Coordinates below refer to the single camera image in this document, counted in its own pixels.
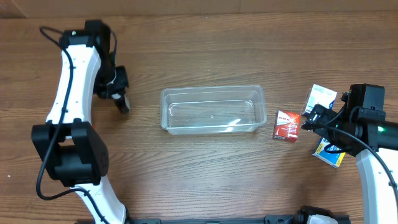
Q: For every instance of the red medicine box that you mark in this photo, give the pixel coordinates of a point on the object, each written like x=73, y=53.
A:
x=286, y=126

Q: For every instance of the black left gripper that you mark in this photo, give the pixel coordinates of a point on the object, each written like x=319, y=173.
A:
x=117, y=91

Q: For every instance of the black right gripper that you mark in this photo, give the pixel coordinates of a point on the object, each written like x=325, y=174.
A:
x=315, y=117

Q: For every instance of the blue Vicks VapoDrops box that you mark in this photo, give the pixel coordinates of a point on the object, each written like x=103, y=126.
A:
x=329, y=157

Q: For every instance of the white bandage box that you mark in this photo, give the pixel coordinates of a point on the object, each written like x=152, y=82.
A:
x=319, y=95

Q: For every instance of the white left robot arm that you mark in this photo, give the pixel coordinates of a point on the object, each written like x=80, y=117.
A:
x=74, y=157

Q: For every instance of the black tube white cap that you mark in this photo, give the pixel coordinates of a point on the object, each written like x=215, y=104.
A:
x=121, y=102

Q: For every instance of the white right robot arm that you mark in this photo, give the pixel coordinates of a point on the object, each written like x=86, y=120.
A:
x=360, y=129

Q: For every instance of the clear plastic container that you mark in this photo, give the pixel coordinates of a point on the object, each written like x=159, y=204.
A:
x=212, y=109

